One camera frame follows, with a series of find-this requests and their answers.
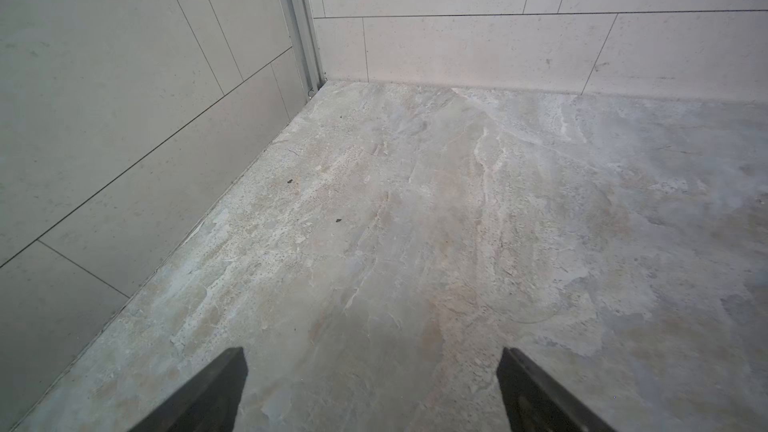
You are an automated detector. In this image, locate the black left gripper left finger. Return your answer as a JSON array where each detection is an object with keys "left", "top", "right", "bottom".
[{"left": 130, "top": 347, "right": 248, "bottom": 432}]

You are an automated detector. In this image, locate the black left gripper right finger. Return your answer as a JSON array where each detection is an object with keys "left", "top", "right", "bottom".
[{"left": 496, "top": 347, "right": 615, "bottom": 432}]

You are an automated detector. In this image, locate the metal corner strip left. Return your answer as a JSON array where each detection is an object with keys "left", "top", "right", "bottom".
[{"left": 280, "top": 0, "right": 326, "bottom": 98}]

